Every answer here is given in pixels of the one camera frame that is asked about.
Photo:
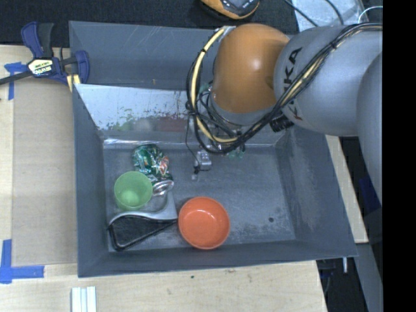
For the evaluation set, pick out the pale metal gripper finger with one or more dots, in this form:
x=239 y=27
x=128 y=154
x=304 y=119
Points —
x=195 y=175
x=204 y=160

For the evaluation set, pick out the crushed green drink can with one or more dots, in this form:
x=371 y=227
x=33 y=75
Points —
x=150 y=161

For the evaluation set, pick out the orange plastic bowl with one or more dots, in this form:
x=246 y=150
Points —
x=204 y=223

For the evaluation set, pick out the grey metal bin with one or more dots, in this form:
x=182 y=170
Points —
x=253 y=200

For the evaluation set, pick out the green plastic cup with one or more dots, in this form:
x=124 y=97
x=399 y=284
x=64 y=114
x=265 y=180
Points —
x=132 y=191

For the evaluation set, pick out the black and silver triangular tool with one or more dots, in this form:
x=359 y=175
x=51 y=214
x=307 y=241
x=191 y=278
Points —
x=133 y=229

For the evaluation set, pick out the black cylinder on white bracket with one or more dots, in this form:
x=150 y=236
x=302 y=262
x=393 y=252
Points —
x=281 y=124

